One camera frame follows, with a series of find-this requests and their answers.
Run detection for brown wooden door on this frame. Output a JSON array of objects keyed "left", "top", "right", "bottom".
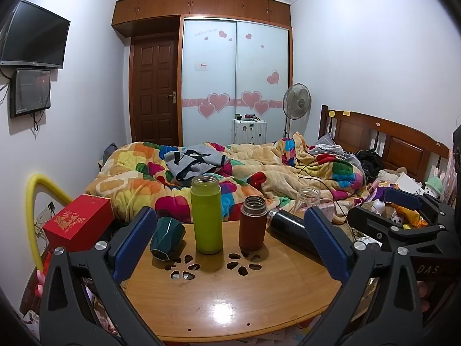
[{"left": 130, "top": 35, "right": 180, "bottom": 147}]

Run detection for plaid cloth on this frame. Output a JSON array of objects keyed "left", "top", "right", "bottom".
[{"left": 309, "top": 133, "right": 357, "bottom": 161}]

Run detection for black thermos bottle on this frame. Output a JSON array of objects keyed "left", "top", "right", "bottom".
[{"left": 267, "top": 209, "right": 326, "bottom": 260}]

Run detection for dark green faceted cup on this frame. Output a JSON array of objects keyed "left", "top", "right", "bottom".
[{"left": 150, "top": 216, "right": 186, "bottom": 261}]

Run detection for black wall television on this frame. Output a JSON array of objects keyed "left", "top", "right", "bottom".
[{"left": 0, "top": 0, "right": 71, "bottom": 70}]

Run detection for white power strip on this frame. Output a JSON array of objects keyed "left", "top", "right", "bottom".
[{"left": 35, "top": 202, "right": 56, "bottom": 224}]

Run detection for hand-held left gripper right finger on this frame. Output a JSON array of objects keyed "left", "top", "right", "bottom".
[{"left": 298, "top": 207, "right": 424, "bottom": 346}]

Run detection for pink plastic toy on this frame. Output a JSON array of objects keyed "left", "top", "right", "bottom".
[{"left": 34, "top": 268, "right": 49, "bottom": 298}]

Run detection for grey and black garment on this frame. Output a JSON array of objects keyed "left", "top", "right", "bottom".
[{"left": 164, "top": 144, "right": 233, "bottom": 182}]

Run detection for person's right hand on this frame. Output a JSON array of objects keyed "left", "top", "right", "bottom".
[{"left": 416, "top": 280, "right": 433, "bottom": 311}]

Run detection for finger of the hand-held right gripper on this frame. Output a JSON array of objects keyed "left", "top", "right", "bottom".
[
  {"left": 383, "top": 186, "right": 461, "bottom": 225},
  {"left": 347, "top": 205, "right": 448, "bottom": 251}
]

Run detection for clear glass jar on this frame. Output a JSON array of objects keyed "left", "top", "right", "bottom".
[{"left": 293, "top": 187, "right": 322, "bottom": 217}]

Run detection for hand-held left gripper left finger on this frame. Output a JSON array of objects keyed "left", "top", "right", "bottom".
[{"left": 39, "top": 206, "right": 159, "bottom": 346}]

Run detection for wooden bed headboard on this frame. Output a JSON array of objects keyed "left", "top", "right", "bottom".
[{"left": 318, "top": 105, "right": 451, "bottom": 188}]

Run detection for white bunny plush toy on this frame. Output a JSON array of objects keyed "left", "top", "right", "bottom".
[{"left": 424, "top": 168, "right": 446, "bottom": 199}]

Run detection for yellow foam tube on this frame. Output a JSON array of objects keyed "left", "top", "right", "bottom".
[{"left": 25, "top": 173, "right": 73, "bottom": 272}]

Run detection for brown thermos bottle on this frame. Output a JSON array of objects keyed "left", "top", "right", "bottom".
[{"left": 239, "top": 195, "right": 268, "bottom": 252}]

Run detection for black cable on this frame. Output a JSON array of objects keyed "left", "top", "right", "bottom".
[{"left": 296, "top": 150, "right": 362, "bottom": 224}]

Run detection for red gift box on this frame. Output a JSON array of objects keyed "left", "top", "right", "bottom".
[{"left": 42, "top": 194, "right": 115, "bottom": 253}]

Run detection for colourful patchwork blanket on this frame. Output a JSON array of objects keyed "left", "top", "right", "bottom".
[{"left": 85, "top": 132, "right": 368, "bottom": 223}]

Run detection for wardrobe with heart stickers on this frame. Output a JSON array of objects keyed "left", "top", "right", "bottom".
[{"left": 111, "top": 0, "right": 292, "bottom": 147}]

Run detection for lime green bottle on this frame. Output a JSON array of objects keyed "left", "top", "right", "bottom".
[{"left": 190, "top": 175, "right": 223, "bottom": 255}]

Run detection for standing fan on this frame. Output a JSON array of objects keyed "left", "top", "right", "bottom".
[{"left": 282, "top": 83, "right": 312, "bottom": 140}]

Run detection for white box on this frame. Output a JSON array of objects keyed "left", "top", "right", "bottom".
[{"left": 394, "top": 172, "right": 425, "bottom": 195}]

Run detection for white suitcase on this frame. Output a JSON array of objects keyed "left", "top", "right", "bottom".
[{"left": 231, "top": 114, "right": 268, "bottom": 145}]

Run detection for small black wall screen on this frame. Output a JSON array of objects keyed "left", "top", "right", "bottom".
[{"left": 10, "top": 69, "right": 52, "bottom": 118}]

